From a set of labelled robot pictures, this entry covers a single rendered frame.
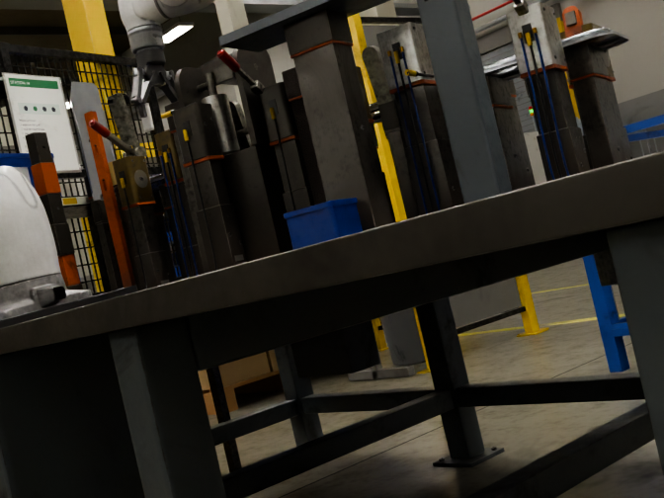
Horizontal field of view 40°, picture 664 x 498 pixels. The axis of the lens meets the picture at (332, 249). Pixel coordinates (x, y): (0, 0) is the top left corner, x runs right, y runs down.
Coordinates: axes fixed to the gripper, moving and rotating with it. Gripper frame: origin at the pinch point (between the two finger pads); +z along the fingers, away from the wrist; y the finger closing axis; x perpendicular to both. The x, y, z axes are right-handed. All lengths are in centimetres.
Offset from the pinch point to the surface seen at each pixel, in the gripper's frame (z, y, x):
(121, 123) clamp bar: -0.6, -16.4, 0.0
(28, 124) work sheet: -16, 4, 55
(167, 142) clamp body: 9.4, -23.0, -18.6
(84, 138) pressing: -3.7, -2.8, 26.7
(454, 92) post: 20, -37, -95
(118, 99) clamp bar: -6.2, -17.2, -1.5
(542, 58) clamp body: 17, -21, -107
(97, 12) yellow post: -57, 48, 59
